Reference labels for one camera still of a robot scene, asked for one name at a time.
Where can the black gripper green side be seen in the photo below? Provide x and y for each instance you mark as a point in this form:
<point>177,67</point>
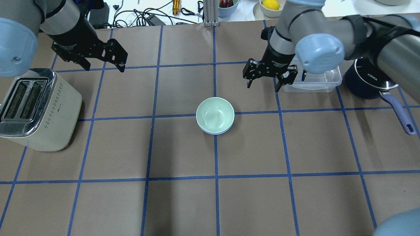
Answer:
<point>275,58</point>

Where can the black gripper toaster side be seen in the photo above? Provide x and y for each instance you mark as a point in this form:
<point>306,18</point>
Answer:
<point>70,37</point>

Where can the green bowl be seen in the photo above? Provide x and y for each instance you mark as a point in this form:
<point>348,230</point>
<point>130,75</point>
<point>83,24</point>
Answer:
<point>215,112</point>

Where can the robot arm by green bowl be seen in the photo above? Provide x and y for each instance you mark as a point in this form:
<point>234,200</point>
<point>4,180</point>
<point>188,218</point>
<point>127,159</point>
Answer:
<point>390,43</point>

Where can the robot arm by toaster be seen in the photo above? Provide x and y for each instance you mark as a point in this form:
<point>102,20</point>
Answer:
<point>20,23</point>

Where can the beige bowl with lemon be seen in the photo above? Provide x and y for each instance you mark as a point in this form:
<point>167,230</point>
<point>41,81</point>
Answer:
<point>271,8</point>

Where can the blue bowl with fruit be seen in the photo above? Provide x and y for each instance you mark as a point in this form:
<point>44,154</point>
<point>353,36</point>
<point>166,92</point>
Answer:
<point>227,7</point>

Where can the black power adapter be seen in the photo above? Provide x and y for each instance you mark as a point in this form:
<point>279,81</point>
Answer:
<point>152,20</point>

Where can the clear plastic container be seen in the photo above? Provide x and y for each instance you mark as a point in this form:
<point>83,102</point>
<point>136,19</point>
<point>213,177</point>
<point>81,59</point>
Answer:
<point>326,82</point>

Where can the orange screwdriver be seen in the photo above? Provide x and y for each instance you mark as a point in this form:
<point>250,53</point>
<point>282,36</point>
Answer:
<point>176,7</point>

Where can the black scissors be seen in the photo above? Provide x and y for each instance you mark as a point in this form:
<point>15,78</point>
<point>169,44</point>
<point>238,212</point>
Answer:
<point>197,13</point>

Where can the cream toaster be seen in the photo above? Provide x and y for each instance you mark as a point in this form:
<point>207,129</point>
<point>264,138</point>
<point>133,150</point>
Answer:
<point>40,110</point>

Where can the dark blue saucepan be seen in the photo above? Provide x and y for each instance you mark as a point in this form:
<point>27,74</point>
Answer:
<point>366,81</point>

